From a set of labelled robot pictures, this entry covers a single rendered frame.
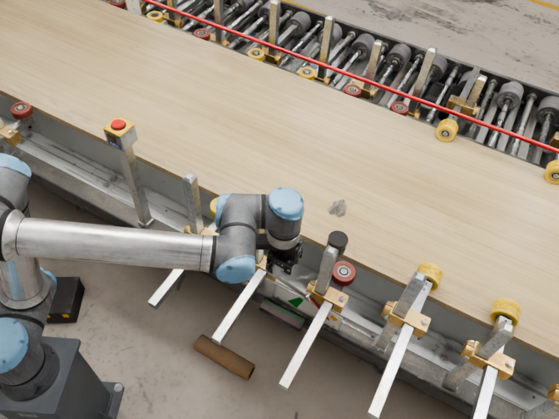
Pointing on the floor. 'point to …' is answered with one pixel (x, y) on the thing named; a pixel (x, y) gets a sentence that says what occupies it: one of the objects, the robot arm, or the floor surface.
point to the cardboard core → (225, 357)
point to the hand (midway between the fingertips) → (273, 270)
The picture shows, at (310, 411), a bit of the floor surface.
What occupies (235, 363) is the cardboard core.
